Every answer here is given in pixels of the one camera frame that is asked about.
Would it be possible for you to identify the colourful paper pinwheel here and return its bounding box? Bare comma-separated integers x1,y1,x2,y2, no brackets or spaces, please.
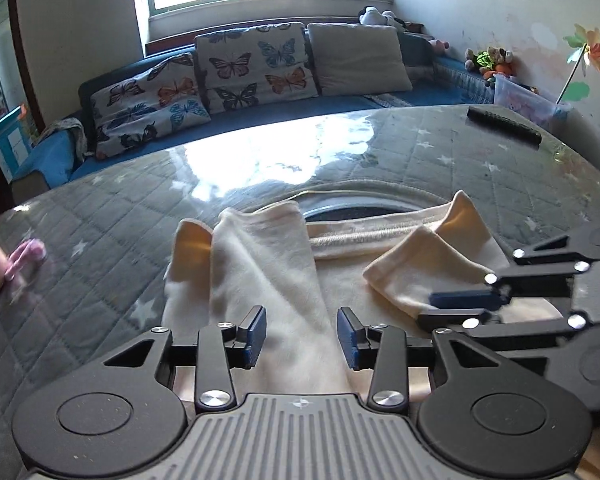
555,24,600,105

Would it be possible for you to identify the white plush toy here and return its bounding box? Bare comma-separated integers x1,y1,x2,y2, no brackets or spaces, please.
358,6,406,28

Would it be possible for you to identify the plush toy pile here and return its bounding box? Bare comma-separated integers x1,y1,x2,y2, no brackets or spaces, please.
465,47,515,80

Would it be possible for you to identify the cream long-sleeve shirt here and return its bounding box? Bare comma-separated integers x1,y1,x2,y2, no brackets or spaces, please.
160,188,564,406

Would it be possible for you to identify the grey blanket on sofa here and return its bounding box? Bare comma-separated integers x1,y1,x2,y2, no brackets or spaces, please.
34,116,89,164

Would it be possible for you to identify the middle butterfly cushion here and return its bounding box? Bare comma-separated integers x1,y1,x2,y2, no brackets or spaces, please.
195,22,318,114

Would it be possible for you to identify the left butterfly cushion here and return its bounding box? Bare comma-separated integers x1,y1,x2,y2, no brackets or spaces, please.
91,52,211,159

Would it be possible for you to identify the plain beige cushion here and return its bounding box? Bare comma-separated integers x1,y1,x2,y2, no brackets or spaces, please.
306,23,413,96

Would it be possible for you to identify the clear plastic storage box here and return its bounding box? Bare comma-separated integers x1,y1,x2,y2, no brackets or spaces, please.
494,75,573,133

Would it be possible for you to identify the black remote control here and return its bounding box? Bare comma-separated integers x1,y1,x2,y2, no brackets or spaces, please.
466,106,542,146

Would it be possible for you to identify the grey quilted star tablecloth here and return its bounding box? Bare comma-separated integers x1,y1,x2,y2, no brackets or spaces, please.
0,105,600,479

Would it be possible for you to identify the pink plush toy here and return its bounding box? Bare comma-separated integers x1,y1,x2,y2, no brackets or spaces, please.
429,39,450,56

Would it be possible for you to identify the dark blue sofa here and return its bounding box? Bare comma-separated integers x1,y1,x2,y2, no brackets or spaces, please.
10,32,494,203

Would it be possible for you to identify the butterfly cushion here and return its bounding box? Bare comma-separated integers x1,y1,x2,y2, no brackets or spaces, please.
195,22,318,114
91,52,211,159

